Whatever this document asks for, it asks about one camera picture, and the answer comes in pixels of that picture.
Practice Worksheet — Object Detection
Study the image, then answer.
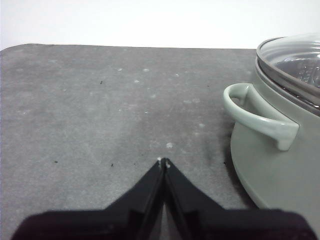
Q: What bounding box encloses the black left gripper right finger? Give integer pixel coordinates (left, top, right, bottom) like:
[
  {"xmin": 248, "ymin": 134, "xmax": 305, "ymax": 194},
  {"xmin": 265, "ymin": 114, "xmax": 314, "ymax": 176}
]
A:
[{"xmin": 163, "ymin": 157, "xmax": 319, "ymax": 240}]

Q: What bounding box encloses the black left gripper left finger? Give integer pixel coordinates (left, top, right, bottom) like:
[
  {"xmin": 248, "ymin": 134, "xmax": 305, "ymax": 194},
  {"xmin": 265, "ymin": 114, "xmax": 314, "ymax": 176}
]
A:
[{"xmin": 11, "ymin": 158, "xmax": 165, "ymax": 240}]

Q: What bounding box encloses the glass lid with gold knob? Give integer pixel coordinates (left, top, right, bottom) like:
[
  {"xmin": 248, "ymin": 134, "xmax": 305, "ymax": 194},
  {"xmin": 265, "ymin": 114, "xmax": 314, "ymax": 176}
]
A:
[{"xmin": 255, "ymin": 33, "xmax": 320, "ymax": 109}]

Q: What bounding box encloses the pale green electric steamer pot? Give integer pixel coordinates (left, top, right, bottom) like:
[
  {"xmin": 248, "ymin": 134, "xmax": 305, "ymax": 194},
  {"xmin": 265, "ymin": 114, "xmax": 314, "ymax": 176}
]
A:
[{"xmin": 222, "ymin": 33, "xmax": 320, "ymax": 211}]

